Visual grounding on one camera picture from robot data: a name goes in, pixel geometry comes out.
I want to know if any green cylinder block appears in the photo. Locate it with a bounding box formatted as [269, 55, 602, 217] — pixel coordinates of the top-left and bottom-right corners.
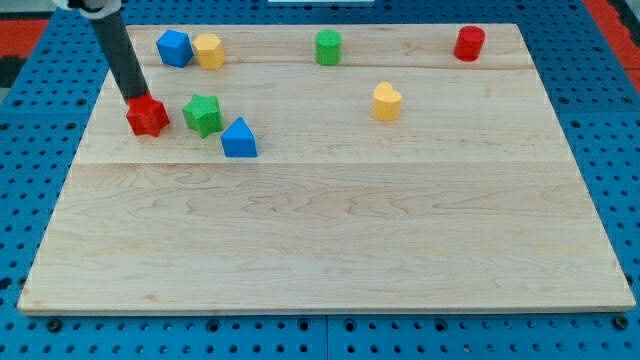
[315, 29, 342, 66]

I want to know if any yellow heart block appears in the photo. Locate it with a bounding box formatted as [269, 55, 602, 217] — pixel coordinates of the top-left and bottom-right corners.
[371, 82, 403, 121]

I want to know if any blue cube block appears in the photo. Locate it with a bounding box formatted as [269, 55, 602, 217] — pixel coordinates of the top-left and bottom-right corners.
[156, 29, 193, 68]

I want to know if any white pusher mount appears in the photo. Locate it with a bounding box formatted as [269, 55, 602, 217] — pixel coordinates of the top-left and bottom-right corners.
[53, 0, 122, 19]

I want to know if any green star block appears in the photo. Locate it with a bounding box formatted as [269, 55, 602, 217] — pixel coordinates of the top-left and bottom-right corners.
[182, 94, 223, 138]

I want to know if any light wooden board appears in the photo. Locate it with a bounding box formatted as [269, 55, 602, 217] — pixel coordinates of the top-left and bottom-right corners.
[18, 24, 635, 316]

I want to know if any blue triangle block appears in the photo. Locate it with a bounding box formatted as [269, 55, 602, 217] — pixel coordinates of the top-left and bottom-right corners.
[220, 117, 258, 158]

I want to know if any red cylinder block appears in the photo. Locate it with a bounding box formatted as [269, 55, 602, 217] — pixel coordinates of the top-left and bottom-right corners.
[454, 25, 486, 62]

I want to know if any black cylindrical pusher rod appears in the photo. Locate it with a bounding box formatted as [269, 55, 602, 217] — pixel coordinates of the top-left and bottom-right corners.
[90, 11, 149, 100]

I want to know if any yellow hexagon block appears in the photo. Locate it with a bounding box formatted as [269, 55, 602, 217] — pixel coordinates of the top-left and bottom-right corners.
[193, 33, 226, 70]

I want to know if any red star block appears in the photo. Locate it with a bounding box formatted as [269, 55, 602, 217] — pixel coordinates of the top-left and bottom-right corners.
[126, 93, 170, 137]

